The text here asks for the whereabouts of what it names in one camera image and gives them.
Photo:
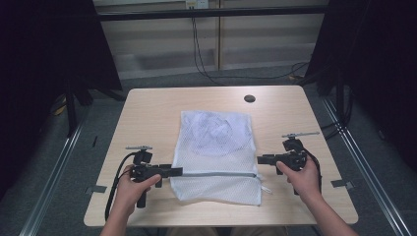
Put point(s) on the black curtain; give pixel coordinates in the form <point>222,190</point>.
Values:
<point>39,59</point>
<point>380,65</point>

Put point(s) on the person's left hand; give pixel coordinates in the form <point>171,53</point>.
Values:
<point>129,193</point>

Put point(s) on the white wall socket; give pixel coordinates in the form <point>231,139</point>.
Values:
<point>196,4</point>

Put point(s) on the black horizontal bar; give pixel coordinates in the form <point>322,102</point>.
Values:
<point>209,13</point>

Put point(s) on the dark round table grommet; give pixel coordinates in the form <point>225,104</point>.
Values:
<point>249,98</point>

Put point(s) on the grey tape strip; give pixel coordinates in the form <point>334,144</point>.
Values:
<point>342,184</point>
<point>96,189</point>

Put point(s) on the white mesh laundry bag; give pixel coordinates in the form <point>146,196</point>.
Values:
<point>216,154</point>

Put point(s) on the small black floor tape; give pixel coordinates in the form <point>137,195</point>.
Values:
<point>94,141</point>

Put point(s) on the black metal stand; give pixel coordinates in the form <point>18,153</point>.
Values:
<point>341,98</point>
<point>71,111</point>

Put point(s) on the aluminium floor rail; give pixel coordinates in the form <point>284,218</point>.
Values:
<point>52,177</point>
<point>367,170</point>

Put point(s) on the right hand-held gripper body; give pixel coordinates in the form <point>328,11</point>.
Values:
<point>295,157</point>

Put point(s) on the person's right hand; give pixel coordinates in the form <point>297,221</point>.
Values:
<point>305,183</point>

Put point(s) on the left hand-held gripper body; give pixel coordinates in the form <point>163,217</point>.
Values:
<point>144,168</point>

